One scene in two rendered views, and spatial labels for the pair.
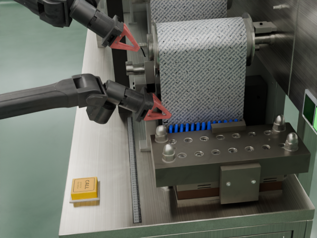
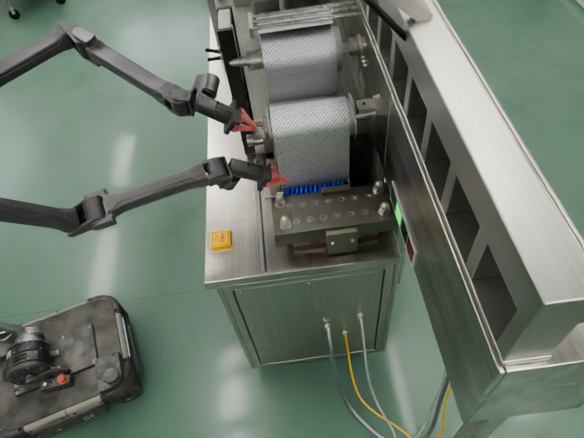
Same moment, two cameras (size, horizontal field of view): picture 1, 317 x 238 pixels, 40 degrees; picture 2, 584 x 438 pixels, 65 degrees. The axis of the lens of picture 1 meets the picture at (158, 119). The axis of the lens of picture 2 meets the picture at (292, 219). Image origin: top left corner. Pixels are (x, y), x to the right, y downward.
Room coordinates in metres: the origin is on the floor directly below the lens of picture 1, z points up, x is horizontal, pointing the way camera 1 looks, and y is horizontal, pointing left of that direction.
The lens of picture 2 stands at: (0.02, -0.11, 2.20)
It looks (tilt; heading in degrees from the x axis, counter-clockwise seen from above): 52 degrees down; 4
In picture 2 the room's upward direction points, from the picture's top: 8 degrees counter-clockwise
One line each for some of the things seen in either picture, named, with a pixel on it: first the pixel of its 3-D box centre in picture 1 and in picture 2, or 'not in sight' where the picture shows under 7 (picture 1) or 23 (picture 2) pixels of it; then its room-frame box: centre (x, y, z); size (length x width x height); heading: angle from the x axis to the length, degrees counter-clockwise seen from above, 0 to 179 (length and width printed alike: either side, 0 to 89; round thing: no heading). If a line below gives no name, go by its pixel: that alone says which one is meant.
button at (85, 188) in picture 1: (84, 188); (221, 240); (0.97, 0.22, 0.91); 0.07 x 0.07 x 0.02; 4
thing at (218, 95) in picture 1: (203, 100); (314, 168); (1.09, -0.13, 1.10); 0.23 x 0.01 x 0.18; 94
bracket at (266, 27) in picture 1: (263, 26); (366, 105); (1.16, -0.30, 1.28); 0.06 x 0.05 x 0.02; 94
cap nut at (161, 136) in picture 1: (161, 132); (279, 199); (1.01, -0.01, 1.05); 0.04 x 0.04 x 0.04
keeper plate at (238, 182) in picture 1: (239, 183); (341, 242); (0.88, -0.20, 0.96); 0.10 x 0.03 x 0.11; 94
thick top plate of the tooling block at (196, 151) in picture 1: (226, 152); (333, 213); (0.98, -0.18, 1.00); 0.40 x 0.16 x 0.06; 94
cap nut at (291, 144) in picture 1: (291, 140); (384, 207); (0.94, -0.34, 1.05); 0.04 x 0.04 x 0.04
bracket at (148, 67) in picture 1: (145, 105); (266, 165); (1.18, 0.04, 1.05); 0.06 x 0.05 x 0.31; 94
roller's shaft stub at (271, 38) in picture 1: (260, 38); (363, 114); (1.16, -0.30, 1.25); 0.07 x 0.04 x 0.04; 94
